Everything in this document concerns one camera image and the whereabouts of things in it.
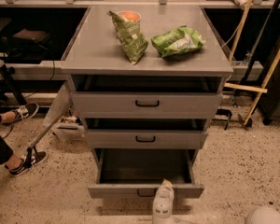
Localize wooden easel frame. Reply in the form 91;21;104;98
223;0;280;128

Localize grey drawer cabinet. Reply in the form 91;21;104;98
60;4;234;173

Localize orange cup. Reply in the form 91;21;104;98
117;10;141;22

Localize grey middle drawer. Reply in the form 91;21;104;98
85;130;207;149

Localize black sneaker near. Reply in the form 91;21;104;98
5;151;49;177

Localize lying green chip bag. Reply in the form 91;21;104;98
151;26;205;58

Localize grey tripod leg pole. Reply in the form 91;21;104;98
27;81;72;156

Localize black box on shelf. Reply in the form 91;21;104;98
12;29;49;44

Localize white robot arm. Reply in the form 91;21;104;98
152;179;280;224

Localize black sneaker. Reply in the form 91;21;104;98
13;103;39;123
5;151;49;177

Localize black sneaker far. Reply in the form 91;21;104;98
13;103;39;123

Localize clear plastic box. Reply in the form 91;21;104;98
51;116;85;141

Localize upright green chip bag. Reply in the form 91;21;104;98
108;11;148;64

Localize grey top drawer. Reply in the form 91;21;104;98
72;91;222;119

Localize grey bottom drawer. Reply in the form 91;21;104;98
89;148;204;199

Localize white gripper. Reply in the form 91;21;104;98
152;179;175;220

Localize grey drawer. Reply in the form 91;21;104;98
89;148;204;199
72;91;222;119
85;130;207;149

